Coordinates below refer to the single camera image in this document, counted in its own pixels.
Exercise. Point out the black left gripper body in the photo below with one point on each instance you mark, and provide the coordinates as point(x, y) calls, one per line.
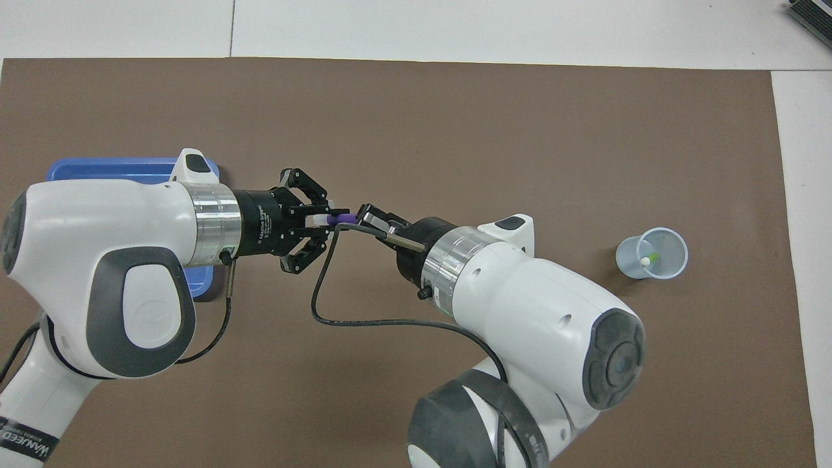
point(266, 221)

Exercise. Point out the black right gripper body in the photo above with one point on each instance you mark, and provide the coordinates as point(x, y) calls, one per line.
point(419, 257)

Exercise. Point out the purple marker pen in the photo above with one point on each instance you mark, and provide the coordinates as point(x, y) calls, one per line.
point(343, 219)

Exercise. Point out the green marker pen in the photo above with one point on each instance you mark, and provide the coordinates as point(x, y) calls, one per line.
point(651, 257)

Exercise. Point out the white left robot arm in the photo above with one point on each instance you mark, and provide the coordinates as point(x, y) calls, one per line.
point(97, 234)

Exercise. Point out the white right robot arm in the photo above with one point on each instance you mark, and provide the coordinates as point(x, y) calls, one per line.
point(539, 325)

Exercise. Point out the blue plastic tray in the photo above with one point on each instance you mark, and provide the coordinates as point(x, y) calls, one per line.
point(117, 170)

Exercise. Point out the brown table mat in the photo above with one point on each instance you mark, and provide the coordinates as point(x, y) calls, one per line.
point(455, 130)

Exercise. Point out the translucent light blue cup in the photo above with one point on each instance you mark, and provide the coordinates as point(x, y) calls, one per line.
point(627, 260)

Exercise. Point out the grey ribbed device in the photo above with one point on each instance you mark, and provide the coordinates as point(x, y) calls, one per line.
point(812, 13)

